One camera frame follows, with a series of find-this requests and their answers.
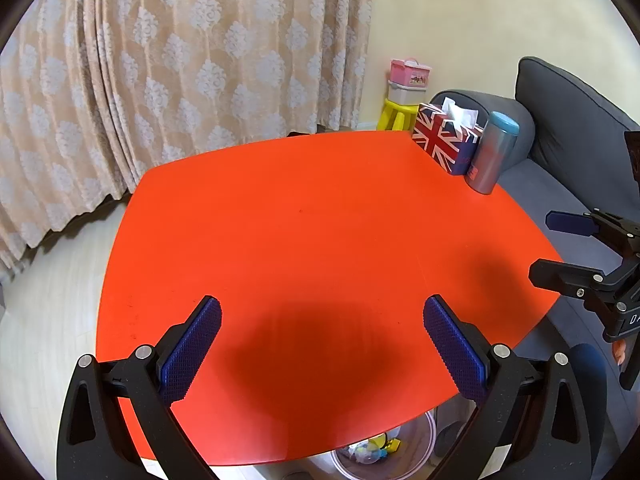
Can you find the red table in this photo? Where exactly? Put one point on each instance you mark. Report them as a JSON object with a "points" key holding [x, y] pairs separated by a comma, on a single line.
{"points": [[300, 210]]}

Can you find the grey sofa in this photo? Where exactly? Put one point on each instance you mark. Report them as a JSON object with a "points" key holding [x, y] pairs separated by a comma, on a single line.
{"points": [[575, 105]]}

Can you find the grey slipper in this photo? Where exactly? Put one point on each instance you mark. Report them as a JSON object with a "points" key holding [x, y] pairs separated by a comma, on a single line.
{"points": [[452, 437]]}

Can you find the white tissue sheet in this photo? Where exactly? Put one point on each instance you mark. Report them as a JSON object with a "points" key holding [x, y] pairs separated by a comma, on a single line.
{"points": [[457, 110]]}

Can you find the beige patterned curtain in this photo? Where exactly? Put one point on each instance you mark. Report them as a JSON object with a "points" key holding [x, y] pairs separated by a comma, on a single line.
{"points": [[175, 60]]}

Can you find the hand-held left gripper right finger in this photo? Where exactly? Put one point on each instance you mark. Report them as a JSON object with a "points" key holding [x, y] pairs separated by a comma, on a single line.
{"points": [[457, 355]]}

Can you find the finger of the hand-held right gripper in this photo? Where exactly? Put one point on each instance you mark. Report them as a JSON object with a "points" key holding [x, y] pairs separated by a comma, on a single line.
{"points": [[565, 221], [555, 274]]}

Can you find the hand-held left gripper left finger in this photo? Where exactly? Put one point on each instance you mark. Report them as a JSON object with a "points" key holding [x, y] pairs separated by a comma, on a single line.
{"points": [[192, 350]]}

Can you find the flag print tissue box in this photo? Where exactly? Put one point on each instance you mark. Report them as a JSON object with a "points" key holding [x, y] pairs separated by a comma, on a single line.
{"points": [[440, 135]]}

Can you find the grey tumbler with teal lid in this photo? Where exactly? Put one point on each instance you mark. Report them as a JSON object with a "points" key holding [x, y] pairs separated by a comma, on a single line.
{"points": [[492, 155]]}

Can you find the yellow building block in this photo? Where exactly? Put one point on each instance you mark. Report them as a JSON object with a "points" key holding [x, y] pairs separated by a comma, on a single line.
{"points": [[393, 445]]}

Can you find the person's right hand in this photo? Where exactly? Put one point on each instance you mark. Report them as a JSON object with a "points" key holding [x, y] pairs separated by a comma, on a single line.
{"points": [[619, 351]]}

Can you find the yellow plastic stool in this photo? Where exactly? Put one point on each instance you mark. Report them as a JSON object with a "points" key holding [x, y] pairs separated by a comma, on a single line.
{"points": [[395, 112]]}

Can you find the pink storage box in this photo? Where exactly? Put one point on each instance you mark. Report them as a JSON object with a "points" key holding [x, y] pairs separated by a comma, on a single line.
{"points": [[410, 74]]}

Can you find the clear plastic bin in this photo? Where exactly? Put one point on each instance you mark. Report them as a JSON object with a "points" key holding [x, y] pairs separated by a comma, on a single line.
{"points": [[420, 440]]}

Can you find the white storage box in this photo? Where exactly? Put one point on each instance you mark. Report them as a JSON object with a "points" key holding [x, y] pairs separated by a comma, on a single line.
{"points": [[402, 94]]}

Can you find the yellow round sponge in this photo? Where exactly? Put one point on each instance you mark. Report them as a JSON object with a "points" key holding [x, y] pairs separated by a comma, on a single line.
{"points": [[375, 441]]}

